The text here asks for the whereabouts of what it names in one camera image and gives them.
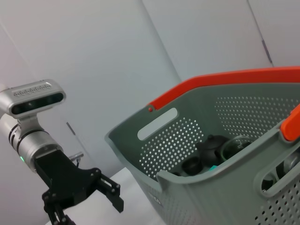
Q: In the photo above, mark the dark clay small teacup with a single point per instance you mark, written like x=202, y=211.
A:
x=192, y=166

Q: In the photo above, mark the grey perforated storage bin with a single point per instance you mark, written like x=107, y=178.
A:
x=211, y=199

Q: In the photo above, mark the teal square plate brick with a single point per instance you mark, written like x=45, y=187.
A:
x=212, y=168

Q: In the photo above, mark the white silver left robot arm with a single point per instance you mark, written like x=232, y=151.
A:
x=35, y=143

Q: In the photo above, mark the glass teacup with black holder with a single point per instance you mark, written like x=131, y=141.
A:
x=286, y=171
x=234, y=146

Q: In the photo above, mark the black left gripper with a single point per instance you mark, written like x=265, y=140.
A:
x=65, y=180

